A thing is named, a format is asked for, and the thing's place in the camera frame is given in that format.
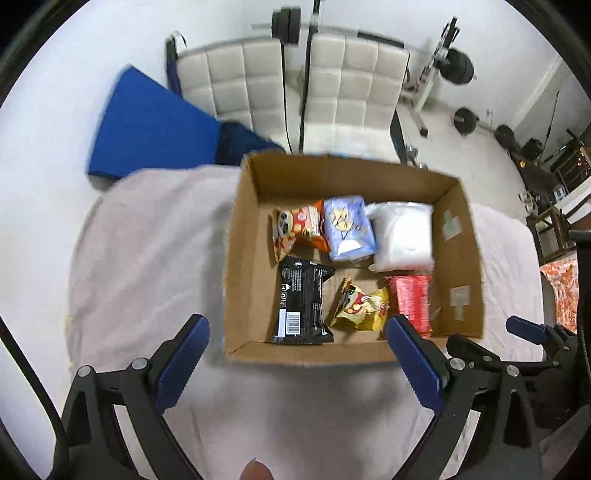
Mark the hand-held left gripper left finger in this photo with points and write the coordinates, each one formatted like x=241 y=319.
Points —
x=182 y=364

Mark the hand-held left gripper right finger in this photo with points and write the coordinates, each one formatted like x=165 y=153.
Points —
x=415 y=364

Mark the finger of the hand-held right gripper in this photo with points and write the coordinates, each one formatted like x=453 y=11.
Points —
x=528 y=328
x=475 y=353

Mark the red snack packet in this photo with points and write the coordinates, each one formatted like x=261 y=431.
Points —
x=411 y=295

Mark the yellow snack packet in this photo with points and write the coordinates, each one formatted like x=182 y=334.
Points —
x=360 y=309

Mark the white plastic bag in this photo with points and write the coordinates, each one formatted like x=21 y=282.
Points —
x=404 y=235

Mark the black snack packet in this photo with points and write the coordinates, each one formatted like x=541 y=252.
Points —
x=300 y=300

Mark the blue snack packet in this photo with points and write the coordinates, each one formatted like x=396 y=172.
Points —
x=346 y=226

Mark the orange snack packet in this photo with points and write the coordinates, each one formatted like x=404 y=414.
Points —
x=300 y=226

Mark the cardboard box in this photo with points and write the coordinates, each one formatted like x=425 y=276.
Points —
x=351 y=184

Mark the person's right forearm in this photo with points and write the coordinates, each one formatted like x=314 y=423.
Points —
x=568 y=452

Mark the person's left hand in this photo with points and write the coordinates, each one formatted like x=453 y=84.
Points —
x=255 y=470

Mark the orange floral towel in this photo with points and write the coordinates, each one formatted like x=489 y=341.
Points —
x=565 y=290

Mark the dark wooden chair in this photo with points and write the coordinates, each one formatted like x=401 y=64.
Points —
x=549 y=230

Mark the pair of white shoes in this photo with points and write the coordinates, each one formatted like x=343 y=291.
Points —
x=527 y=203

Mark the chrome dumbbell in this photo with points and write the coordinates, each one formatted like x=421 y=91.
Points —
x=415 y=157

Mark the short barbell with black plates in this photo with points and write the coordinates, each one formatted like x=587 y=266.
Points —
x=464 y=121

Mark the black and blue weight bench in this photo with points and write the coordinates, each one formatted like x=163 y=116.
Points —
x=398 y=138

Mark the dark blue cloth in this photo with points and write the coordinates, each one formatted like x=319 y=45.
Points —
x=240 y=143

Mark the blue foam mat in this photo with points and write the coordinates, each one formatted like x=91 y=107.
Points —
x=147 y=129

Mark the long barbell with black plates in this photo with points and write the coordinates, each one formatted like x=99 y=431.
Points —
x=459 y=64

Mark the white quilted chair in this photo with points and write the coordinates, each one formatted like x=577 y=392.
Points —
x=351 y=92
x=231 y=87

